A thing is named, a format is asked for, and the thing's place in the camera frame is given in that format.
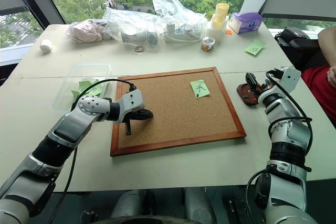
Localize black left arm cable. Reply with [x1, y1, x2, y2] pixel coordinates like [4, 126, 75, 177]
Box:
[46, 79, 137, 224]

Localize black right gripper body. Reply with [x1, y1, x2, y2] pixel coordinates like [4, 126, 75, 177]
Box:
[252, 81, 276, 98]

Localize white power strip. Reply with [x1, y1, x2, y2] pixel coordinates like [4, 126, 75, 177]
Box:
[163, 21, 206, 44]

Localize wood-framed cork board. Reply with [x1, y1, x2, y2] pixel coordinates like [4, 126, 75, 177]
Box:
[110, 67, 247, 157]

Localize black bag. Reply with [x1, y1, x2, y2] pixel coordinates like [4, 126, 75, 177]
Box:
[274, 27, 330, 73]

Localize clear plastic box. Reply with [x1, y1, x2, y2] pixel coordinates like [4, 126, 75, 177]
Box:
[51, 62, 114, 115]

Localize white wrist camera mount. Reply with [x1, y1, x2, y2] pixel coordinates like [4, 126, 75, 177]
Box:
[115, 89, 145, 124]
[272, 67, 302, 94]

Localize white tape roll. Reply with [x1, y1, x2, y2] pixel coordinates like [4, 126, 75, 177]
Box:
[39, 39, 53, 55]

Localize green note with black scribble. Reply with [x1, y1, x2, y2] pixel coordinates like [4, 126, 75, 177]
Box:
[190, 79, 212, 100]

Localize small jar of coloured pins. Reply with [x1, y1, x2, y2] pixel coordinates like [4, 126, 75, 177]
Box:
[201, 36, 216, 52]

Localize dark rounded robot torso rim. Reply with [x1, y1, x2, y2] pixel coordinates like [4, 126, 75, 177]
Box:
[96, 214, 202, 224]

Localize large clear plastic bag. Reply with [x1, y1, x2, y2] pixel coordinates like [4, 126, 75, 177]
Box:
[151, 0, 208, 28]

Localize red-brown wooden tray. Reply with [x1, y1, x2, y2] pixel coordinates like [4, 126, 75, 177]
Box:
[236, 82, 264, 108]

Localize stacked pale yellow cups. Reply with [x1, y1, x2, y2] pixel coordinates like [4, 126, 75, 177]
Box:
[211, 2, 230, 31]

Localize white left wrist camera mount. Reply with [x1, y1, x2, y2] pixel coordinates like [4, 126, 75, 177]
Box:
[115, 89, 145, 124]

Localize green note with small marks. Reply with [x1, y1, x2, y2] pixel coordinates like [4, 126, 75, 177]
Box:
[244, 39, 266, 57]

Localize purple tissue box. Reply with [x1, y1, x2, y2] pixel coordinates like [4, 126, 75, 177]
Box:
[227, 0, 268, 35]

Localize grey rounded robot leg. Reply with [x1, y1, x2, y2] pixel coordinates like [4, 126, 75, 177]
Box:
[109, 189, 149, 221]
[183, 186, 217, 224]

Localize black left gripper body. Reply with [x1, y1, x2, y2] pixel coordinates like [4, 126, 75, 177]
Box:
[123, 109, 142, 125]

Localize white square container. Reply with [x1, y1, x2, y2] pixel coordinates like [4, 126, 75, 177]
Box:
[206, 19, 228, 38]

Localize person in red shirt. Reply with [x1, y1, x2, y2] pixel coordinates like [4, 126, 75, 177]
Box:
[300, 26, 336, 131]

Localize plastic bag with grey parts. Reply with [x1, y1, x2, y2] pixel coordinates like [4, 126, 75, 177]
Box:
[101, 7, 170, 50]

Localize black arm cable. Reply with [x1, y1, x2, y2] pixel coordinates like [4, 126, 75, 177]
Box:
[265, 69, 313, 174]
[46, 79, 137, 224]

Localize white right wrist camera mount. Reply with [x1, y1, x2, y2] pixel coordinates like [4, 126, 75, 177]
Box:
[272, 67, 302, 94]

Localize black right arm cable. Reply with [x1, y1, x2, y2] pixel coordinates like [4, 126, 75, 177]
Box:
[265, 69, 313, 174]

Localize plastic bag with pink contents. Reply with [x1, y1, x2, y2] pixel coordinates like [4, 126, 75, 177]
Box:
[66, 18, 112, 44]

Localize green notes pile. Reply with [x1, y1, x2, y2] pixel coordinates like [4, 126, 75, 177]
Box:
[70, 78, 102, 104]

